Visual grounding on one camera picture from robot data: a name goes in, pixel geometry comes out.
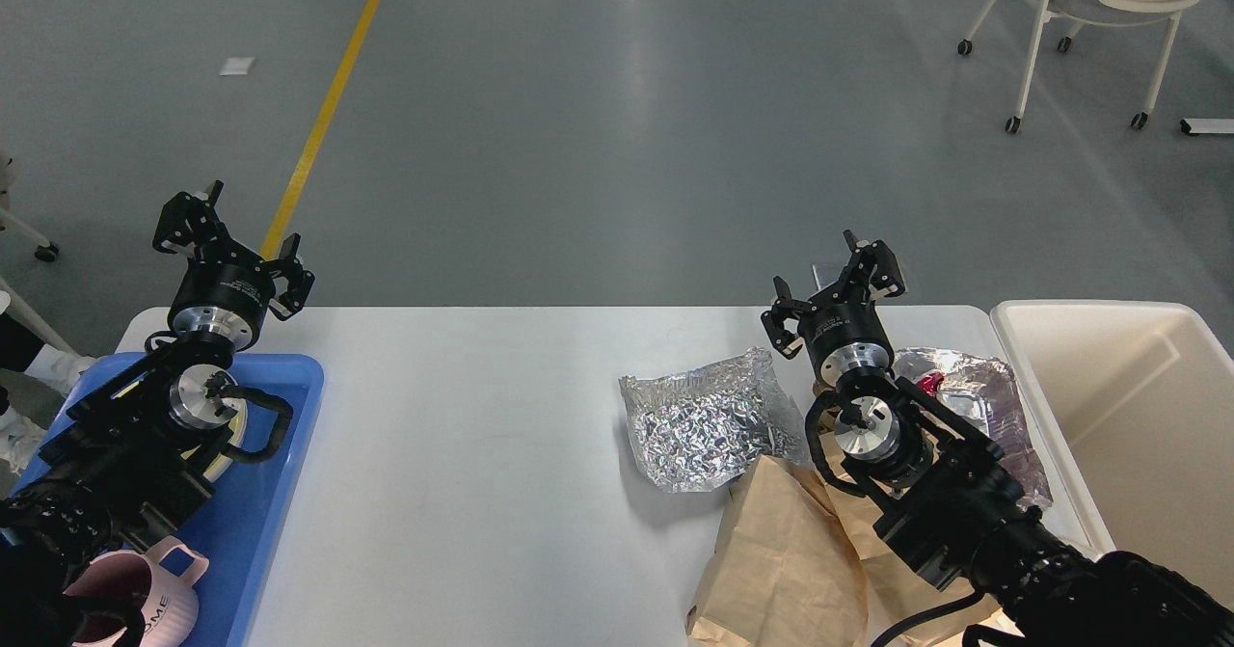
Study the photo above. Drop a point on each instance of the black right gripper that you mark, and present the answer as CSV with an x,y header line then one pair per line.
x,y
842,332

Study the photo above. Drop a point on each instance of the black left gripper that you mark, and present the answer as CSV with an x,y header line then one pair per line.
x,y
226,299

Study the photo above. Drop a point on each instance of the pink ribbed mug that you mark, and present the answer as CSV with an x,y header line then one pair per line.
x,y
159,582

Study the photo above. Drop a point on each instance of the yellow plastic plate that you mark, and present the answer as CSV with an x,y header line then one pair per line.
x,y
192,421

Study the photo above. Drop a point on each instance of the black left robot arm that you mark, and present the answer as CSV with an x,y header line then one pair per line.
x,y
129,469

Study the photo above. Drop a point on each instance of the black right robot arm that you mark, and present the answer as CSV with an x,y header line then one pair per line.
x,y
948,509

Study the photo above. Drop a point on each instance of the white plate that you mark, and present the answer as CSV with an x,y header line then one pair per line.
x,y
221,464

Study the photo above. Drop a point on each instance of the crumpled aluminium foil sheet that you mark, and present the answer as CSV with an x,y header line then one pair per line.
x,y
695,431

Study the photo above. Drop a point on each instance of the person in black clothes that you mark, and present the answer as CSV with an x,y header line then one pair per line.
x,y
23,352

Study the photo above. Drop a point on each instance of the blue plastic tray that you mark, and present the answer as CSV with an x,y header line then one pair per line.
x,y
239,528

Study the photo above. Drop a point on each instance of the brown paper bag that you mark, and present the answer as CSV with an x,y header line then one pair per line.
x,y
796,563

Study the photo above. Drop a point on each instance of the beige plastic bin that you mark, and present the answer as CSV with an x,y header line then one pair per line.
x,y
1135,400

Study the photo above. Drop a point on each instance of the white bar on floor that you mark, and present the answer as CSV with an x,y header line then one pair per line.
x,y
1207,126

